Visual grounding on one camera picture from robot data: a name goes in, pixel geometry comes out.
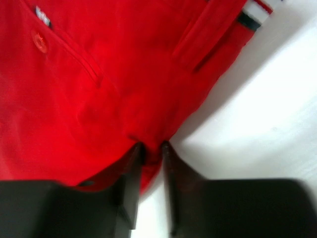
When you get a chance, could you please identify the red trousers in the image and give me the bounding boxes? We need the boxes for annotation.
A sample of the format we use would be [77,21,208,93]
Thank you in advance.
[0,0,280,190]

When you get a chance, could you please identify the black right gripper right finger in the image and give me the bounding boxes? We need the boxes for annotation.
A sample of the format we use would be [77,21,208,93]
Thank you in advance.
[161,142,317,238]

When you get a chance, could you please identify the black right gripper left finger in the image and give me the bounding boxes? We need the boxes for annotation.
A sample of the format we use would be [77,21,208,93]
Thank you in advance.
[0,143,145,238]

